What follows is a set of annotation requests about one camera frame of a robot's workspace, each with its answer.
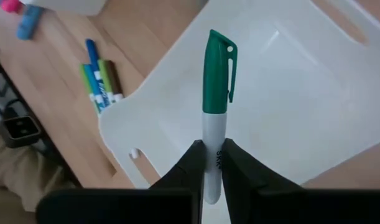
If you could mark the blue Sharpie highlighter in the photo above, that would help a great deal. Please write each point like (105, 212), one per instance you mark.
(28, 23)

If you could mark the pink highlighter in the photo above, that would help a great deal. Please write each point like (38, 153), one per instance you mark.
(11, 5)

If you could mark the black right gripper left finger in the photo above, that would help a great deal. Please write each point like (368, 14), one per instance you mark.
(164, 205)

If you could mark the light green Expo marker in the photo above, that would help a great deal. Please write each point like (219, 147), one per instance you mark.
(104, 71)

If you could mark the dark blue Expo marker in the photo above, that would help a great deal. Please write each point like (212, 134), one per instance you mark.
(91, 53)

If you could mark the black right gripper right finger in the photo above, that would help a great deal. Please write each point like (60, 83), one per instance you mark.
(270, 205)

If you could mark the green capped Sharpie marker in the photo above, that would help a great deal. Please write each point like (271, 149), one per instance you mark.
(214, 77)

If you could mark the cyan Expo marker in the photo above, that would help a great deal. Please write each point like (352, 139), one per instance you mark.
(90, 77)

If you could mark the brown Expo marker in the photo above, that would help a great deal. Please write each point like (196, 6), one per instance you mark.
(114, 77)

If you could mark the black square device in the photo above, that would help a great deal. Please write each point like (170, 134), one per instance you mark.
(20, 132)

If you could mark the beige fabric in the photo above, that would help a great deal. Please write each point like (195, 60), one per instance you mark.
(18, 168)

